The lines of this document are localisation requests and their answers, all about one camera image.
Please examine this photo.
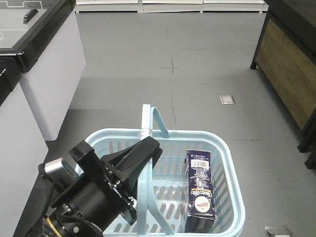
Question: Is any far white chest freezer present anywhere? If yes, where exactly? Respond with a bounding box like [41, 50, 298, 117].
[0, 0, 86, 141]

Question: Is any far steel floor plate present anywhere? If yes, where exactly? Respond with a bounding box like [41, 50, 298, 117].
[219, 95, 236, 105]

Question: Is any open steel floor socket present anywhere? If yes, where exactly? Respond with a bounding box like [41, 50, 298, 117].
[264, 226, 293, 237]

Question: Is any white store shelving unit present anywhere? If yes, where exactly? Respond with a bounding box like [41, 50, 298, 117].
[75, 0, 268, 13]

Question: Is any near white chest freezer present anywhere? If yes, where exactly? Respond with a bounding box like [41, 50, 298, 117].
[0, 57, 48, 237]

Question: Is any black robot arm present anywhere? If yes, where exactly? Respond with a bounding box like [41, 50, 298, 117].
[26, 137, 162, 237]

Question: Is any dark blue cookie box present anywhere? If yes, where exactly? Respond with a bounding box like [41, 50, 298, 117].
[183, 149, 216, 233]

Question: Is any wooden black-framed produce stand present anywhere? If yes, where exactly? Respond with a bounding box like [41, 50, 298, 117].
[250, 0, 316, 154]

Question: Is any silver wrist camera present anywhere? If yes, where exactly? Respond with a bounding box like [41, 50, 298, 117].
[44, 158, 64, 178]

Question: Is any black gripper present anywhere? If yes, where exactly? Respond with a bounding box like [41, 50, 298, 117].
[49, 136, 162, 232]

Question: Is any white chest freezer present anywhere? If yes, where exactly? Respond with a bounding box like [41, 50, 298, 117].
[0, 57, 48, 237]
[0, 0, 86, 141]

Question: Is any light blue plastic basket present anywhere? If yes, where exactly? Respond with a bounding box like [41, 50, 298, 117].
[86, 104, 245, 237]

